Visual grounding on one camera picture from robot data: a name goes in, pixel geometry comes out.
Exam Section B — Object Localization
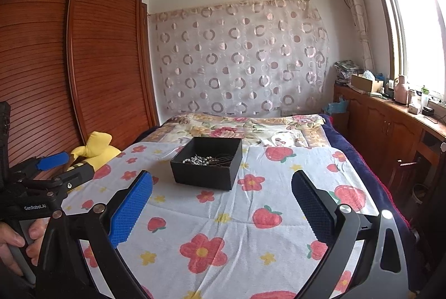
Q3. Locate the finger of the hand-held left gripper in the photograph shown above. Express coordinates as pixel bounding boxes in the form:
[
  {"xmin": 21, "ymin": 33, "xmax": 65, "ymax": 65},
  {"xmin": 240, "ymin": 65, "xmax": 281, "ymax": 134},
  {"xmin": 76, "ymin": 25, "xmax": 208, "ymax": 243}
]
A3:
[
  {"xmin": 10, "ymin": 151, "xmax": 70, "ymax": 181},
  {"xmin": 21, "ymin": 165, "xmax": 95, "ymax": 205}
]

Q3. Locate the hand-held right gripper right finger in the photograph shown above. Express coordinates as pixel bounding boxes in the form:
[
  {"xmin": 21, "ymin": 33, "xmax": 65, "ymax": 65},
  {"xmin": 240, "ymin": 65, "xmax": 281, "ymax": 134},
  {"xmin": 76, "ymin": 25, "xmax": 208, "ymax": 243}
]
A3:
[{"xmin": 291, "ymin": 170, "xmax": 408, "ymax": 299}]

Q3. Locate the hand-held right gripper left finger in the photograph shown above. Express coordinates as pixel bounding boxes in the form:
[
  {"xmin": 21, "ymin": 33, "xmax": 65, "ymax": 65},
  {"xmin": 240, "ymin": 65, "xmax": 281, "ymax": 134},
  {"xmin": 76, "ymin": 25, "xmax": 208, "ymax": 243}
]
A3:
[{"xmin": 35, "ymin": 170, "xmax": 154, "ymax": 299}]

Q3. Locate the white pearl necklace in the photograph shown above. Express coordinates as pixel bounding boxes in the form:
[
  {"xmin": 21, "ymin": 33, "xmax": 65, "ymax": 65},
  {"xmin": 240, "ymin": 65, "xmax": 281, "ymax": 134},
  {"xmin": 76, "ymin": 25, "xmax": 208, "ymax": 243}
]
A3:
[{"xmin": 181, "ymin": 155, "xmax": 214, "ymax": 166}]

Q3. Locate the black cardboard box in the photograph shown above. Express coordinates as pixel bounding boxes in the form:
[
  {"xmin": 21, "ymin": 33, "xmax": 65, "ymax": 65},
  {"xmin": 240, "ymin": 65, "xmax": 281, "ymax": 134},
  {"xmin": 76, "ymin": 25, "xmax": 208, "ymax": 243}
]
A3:
[{"xmin": 170, "ymin": 136, "xmax": 243, "ymax": 191}]

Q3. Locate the dark cord necklace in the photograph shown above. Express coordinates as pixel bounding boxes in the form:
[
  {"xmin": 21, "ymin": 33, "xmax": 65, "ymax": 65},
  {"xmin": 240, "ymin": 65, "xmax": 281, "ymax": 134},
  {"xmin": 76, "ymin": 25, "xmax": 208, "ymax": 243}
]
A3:
[{"xmin": 212, "ymin": 153, "xmax": 234, "ymax": 168}]

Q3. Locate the person's left hand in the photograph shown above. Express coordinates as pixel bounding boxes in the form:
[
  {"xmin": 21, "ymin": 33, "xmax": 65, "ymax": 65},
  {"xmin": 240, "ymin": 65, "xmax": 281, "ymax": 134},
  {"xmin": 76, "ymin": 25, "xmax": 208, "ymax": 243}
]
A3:
[{"xmin": 0, "ymin": 219, "xmax": 49, "ymax": 277}]

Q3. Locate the yellow plush toy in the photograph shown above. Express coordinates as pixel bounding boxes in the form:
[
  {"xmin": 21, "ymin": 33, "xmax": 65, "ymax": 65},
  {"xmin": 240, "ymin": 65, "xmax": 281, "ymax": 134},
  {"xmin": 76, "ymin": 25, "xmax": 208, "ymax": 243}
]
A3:
[{"xmin": 68, "ymin": 132, "xmax": 121, "ymax": 169}]

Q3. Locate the navy blanket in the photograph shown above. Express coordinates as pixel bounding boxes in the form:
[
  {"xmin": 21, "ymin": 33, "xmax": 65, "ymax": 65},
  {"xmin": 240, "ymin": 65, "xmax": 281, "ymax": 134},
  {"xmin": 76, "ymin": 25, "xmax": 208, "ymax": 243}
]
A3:
[{"xmin": 321, "ymin": 114, "xmax": 419, "ymax": 244}]

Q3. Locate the strawberry print bed sheet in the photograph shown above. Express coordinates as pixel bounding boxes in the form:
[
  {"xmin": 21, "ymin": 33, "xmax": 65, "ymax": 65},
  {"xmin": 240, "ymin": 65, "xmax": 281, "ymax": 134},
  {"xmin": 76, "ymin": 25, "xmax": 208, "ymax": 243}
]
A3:
[{"xmin": 61, "ymin": 142, "xmax": 380, "ymax": 299}]

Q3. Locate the wooden chair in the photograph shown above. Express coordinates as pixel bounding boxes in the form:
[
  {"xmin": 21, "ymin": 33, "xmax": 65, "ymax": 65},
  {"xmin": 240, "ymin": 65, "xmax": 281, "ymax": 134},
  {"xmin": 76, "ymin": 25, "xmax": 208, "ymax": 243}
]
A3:
[{"xmin": 388, "ymin": 160, "xmax": 424, "ymax": 198}]

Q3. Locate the blue bag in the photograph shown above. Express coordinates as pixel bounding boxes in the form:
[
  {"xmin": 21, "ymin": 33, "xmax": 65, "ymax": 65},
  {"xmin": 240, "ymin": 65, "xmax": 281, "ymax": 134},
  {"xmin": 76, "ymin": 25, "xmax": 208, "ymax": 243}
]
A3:
[{"xmin": 322, "ymin": 95, "xmax": 350, "ymax": 115}]

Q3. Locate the wooden cabinet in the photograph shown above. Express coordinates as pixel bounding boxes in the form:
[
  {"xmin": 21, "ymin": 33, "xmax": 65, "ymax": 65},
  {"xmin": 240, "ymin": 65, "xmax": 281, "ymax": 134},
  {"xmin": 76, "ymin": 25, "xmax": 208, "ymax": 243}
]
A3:
[{"xmin": 333, "ymin": 83, "xmax": 446, "ymax": 202}]

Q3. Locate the wooden louvred wardrobe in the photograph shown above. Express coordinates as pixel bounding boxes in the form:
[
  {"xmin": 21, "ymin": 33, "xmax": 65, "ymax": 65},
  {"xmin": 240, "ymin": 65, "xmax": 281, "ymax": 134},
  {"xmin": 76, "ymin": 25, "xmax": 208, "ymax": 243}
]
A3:
[{"xmin": 0, "ymin": 0, "xmax": 159, "ymax": 177}]

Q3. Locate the round bin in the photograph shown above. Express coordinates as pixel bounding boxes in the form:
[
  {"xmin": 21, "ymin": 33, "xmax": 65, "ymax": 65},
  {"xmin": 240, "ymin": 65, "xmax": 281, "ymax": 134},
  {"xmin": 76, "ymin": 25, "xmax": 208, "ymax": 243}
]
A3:
[{"xmin": 413, "ymin": 184, "xmax": 433, "ymax": 205}]

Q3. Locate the floral blanket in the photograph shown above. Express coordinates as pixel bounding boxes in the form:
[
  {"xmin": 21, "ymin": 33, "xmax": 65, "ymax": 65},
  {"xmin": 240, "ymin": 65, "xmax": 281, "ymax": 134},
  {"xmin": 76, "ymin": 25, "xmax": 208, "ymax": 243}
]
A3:
[{"xmin": 141, "ymin": 114, "xmax": 330, "ymax": 148}]

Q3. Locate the open cardboard box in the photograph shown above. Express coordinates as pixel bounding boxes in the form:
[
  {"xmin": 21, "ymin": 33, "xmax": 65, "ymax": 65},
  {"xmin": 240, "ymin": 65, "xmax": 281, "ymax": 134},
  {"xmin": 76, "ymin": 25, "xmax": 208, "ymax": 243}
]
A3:
[{"xmin": 351, "ymin": 74, "xmax": 383, "ymax": 93}]

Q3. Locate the stack of folded cloths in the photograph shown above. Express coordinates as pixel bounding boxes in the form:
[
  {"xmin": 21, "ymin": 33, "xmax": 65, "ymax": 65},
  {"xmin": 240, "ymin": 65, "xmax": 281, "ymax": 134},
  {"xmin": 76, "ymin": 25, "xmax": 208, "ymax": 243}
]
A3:
[{"xmin": 334, "ymin": 60, "xmax": 363, "ymax": 81}]

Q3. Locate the pink thermos jug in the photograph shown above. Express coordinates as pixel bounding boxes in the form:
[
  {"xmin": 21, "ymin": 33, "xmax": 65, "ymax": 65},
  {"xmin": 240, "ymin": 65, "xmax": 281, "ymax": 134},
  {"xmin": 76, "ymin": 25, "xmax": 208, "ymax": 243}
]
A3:
[{"xmin": 393, "ymin": 74, "xmax": 409, "ymax": 105}]

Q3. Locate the circle pattern curtain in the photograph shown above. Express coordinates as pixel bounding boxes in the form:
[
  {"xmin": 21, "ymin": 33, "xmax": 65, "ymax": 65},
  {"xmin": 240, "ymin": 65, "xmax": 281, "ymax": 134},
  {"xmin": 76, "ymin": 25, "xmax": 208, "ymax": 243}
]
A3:
[{"xmin": 148, "ymin": 0, "xmax": 330, "ymax": 118}]

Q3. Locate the wooden frame window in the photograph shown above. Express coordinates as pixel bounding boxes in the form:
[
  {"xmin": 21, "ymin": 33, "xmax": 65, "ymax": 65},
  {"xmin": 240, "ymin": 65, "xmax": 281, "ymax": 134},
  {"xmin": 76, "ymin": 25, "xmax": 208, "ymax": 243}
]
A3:
[{"xmin": 369, "ymin": 0, "xmax": 446, "ymax": 101}]

